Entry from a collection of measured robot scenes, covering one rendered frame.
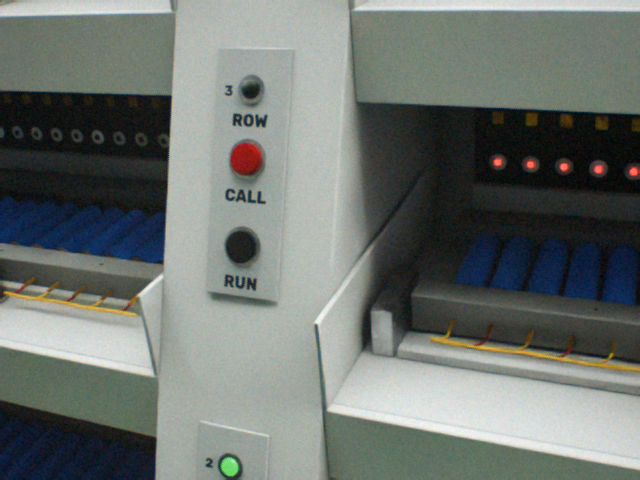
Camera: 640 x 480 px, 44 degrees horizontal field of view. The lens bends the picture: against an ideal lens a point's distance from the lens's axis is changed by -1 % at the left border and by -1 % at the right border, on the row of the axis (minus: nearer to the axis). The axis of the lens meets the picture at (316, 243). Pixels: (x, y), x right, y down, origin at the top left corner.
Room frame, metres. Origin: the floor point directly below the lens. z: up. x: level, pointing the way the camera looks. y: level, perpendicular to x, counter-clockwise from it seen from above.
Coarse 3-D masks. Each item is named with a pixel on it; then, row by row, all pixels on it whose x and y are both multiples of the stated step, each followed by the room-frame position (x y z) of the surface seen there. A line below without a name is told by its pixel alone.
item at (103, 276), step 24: (0, 264) 0.51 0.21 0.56; (24, 264) 0.50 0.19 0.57; (48, 264) 0.49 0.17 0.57; (72, 264) 0.49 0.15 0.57; (96, 264) 0.49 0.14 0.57; (120, 264) 0.48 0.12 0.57; (144, 264) 0.48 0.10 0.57; (48, 288) 0.49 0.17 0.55; (72, 288) 0.49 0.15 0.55; (96, 288) 0.48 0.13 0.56; (120, 288) 0.48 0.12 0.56; (144, 288) 0.47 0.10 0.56; (120, 312) 0.46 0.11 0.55
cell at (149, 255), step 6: (162, 234) 0.53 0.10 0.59; (150, 240) 0.52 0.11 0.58; (156, 240) 0.52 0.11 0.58; (162, 240) 0.52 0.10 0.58; (144, 246) 0.51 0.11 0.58; (150, 246) 0.51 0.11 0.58; (156, 246) 0.51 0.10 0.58; (162, 246) 0.52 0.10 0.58; (138, 252) 0.51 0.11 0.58; (144, 252) 0.51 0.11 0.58; (150, 252) 0.51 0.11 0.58; (156, 252) 0.51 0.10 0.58; (162, 252) 0.52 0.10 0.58; (132, 258) 0.50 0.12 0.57; (138, 258) 0.50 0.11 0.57; (144, 258) 0.50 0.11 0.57; (150, 258) 0.50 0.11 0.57; (156, 258) 0.51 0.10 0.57
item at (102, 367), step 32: (0, 160) 0.67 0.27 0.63; (32, 160) 0.65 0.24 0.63; (64, 160) 0.64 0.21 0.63; (96, 160) 0.63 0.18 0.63; (128, 160) 0.61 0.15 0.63; (160, 160) 0.60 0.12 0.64; (160, 288) 0.41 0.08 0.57; (0, 320) 0.48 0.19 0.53; (32, 320) 0.48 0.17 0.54; (64, 320) 0.47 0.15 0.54; (96, 320) 0.47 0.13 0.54; (128, 320) 0.47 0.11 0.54; (160, 320) 0.41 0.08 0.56; (0, 352) 0.45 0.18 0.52; (32, 352) 0.44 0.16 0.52; (64, 352) 0.44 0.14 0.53; (96, 352) 0.44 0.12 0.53; (128, 352) 0.43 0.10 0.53; (160, 352) 0.41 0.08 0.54; (0, 384) 0.47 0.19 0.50; (32, 384) 0.46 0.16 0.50; (64, 384) 0.44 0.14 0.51; (96, 384) 0.43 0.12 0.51; (128, 384) 0.42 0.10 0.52; (96, 416) 0.44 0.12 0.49; (128, 416) 0.43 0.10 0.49
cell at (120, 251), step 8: (152, 216) 0.56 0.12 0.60; (160, 216) 0.56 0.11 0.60; (144, 224) 0.55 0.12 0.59; (152, 224) 0.55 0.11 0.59; (160, 224) 0.55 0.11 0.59; (136, 232) 0.53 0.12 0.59; (144, 232) 0.54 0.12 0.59; (152, 232) 0.54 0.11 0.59; (120, 240) 0.53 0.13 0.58; (128, 240) 0.52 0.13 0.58; (136, 240) 0.53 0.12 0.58; (144, 240) 0.53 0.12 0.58; (112, 248) 0.51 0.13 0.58; (120, 248) 0.51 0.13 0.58; (128, 248) 0.52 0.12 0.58; (136, 248) 0.52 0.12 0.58; (120, 256) 0.51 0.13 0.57; (128, 256) 0.51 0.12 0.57
